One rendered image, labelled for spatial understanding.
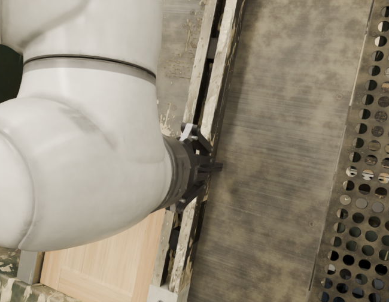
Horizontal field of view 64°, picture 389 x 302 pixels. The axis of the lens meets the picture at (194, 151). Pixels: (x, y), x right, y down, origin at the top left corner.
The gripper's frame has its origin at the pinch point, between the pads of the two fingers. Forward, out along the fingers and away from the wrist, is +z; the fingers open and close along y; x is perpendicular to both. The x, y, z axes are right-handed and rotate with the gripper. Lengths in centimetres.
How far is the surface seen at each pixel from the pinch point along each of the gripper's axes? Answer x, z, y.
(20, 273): 43, 4, -36
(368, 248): -29.6, 12.4, -9.4
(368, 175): -34, 53, 4
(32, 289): 38, 3, -38
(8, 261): 53, 9, -38
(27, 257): 42, 4, -32
